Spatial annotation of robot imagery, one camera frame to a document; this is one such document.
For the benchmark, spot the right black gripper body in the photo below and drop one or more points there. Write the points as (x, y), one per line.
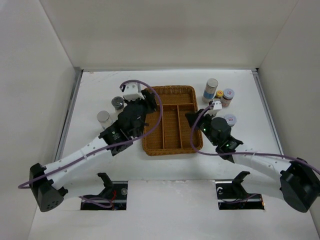
(205, 123)

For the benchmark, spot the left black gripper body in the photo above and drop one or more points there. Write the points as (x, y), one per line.
(142, 103)

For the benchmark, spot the clear-lid white spice jar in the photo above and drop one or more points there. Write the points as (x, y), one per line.
(118, 105)

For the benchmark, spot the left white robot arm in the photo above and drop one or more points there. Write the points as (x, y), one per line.
(56, 182)

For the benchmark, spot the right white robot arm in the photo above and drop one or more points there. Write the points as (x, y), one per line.
(293, 181)

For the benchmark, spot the near red-label spice jar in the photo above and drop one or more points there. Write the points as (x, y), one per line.
(231, 119)

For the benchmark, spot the red-label spice jar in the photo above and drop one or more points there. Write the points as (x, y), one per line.
(231, 119)
(227, 96)

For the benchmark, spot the brown wicker tray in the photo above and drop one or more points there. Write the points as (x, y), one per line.
(172, 135)

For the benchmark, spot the left silver-lid salt shaker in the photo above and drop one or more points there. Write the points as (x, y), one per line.
(104, 119)

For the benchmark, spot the silver-lid salt shaker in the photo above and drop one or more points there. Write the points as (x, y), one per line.
(210, 90)
(104, 119)

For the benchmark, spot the yellow-cap red sauce bottle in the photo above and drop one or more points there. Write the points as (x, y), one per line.
(218, 94)

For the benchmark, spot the right silver-lid salt shaker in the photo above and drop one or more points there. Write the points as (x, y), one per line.
(210, 90)

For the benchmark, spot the far red-label spice jar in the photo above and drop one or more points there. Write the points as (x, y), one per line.
(227, 96)

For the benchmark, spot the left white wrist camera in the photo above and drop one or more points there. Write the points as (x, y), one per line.
(132, 92)

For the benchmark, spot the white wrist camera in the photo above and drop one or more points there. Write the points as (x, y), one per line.
(132, 92)
(215, 105)

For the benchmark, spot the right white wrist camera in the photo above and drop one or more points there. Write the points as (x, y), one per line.
(215, 105)

